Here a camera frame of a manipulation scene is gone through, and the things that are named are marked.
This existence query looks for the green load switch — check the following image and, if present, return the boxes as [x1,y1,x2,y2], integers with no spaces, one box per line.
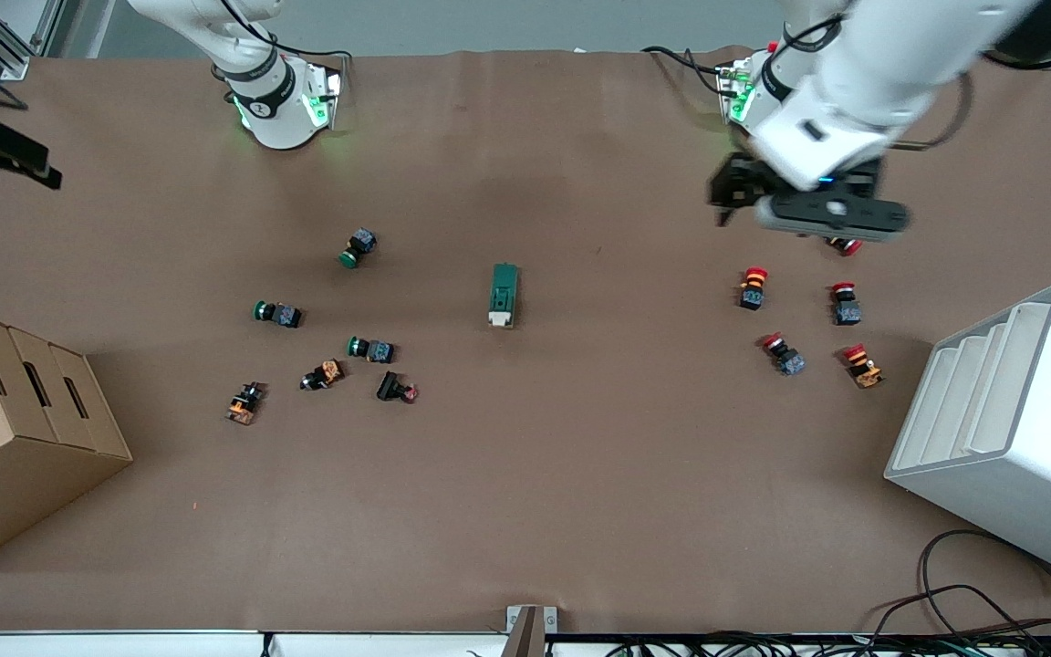
[488,263,521,329]

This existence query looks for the black cable bundle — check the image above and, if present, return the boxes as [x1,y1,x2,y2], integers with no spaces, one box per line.
[608,630,1051,657]

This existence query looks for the brown table cover sheet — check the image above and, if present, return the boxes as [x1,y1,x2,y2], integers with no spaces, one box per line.
[0,46,1051,635]

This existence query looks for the black looped cable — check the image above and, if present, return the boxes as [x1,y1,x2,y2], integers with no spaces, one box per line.
[918,529,1051,640]

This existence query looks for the grey metal bracket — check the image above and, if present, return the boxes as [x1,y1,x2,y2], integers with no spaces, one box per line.
[505,604,559,657]

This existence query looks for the red button orange contact block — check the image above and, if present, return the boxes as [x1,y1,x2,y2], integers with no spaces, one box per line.
[841,343,885,390]

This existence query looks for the thin black cable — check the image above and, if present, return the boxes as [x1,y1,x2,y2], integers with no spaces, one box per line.
[870,584,1051,640]

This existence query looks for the white table edge rail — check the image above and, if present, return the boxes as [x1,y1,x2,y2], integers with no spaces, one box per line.
[0,630,513,657]

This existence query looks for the white tiered organizer bin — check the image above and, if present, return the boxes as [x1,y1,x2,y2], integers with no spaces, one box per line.
[884,281,1051,587]

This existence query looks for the black switch block pink tip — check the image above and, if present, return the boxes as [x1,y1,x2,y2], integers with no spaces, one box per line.
[376,370,420,404]

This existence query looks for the black button orange contact block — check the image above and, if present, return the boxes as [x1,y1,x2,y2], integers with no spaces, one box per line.
[300,360,345,391]
[225,381,267,426]

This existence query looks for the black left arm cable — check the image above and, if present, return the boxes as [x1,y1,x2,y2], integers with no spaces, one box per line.
[642,44,729,94]

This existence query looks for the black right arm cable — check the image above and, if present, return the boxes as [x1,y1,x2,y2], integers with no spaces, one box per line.
[220,0,349,69]

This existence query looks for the red button orange striped body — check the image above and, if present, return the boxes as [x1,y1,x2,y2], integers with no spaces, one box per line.
[738,266,770,311]

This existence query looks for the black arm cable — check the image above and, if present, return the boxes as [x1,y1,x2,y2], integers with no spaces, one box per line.
[642,44,729,94]
[220,0,349,69]

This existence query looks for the aluminium frame profile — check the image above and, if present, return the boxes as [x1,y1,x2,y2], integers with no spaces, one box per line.
[0,0,68,81]

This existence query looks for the brown cardboard box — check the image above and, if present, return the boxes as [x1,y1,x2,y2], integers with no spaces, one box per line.
[0,304,134,574]

